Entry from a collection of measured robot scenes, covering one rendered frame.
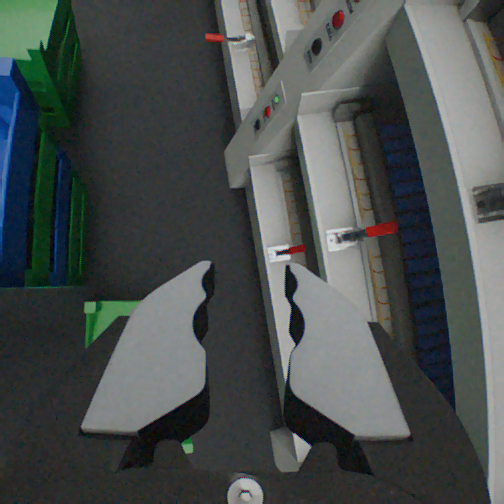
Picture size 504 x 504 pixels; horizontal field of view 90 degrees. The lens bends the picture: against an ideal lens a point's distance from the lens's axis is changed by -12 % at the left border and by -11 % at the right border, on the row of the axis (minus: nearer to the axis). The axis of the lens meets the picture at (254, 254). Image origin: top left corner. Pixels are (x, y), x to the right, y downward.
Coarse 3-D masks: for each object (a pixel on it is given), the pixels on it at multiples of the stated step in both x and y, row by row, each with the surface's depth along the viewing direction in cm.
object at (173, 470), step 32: (160, 448) 5; (320, 448) 5; (96, 480) 4; (128, 480) 4; (160, 480) 4; (192, 480) 4; (224, 480) 4; (256, 480) 4; (288, 480) 4; (320, 480) 4; (352, 480) 4; (384, 480) 4
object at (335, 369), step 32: (288, 288) 12; (320, 288) 10; (320, 320) 9; (352, 320) 9; (320, 352) 8; (352, 352) 8; (288, 384) 7; (320, 384) 7; (352, 384) 7; (384, 384) 7; (288, 416) 7; (320, 416) 6; (352, 416) 6; (384, 416) 6
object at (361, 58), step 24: (336, 0) 27; (384, 0) 22; (312, 24) 31; (360, 24) 25; (384, 24) 23; (336, 48) 29; (360, 48) 26; (384, 48) 26; (288, 72) 38; (336, 72) 29; (360, 72) 30; (384, 72) 30; (264, 96) 46; (288, 96) 39; (288, 120) 40; (240, 144) 58; (264, 144) 48; (288, 144) 48; (240, 168) 60
